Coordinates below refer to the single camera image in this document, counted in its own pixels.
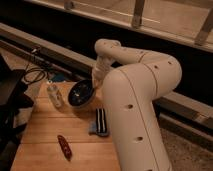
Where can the blue object behind table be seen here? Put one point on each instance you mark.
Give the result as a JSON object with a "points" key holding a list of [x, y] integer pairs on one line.
{"points": [[58, 78]]}

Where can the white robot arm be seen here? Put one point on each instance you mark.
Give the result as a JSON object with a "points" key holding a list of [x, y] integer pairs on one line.
{"points": [[131, 79]]}

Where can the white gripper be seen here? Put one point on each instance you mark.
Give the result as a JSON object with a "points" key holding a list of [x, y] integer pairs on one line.
{"points": [[99, 71]]}

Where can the clear plastic bottle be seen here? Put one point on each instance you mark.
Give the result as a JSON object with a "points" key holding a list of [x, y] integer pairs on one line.
{"points": [[54, 94]]}

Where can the black equipment at left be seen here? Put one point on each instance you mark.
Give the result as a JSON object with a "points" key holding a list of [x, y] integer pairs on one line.
{"points": [[12, 98]]}

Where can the dark blue ceramic bowl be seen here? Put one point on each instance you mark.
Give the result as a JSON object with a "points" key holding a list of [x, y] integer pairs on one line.
{"points": [[81, 93]]}

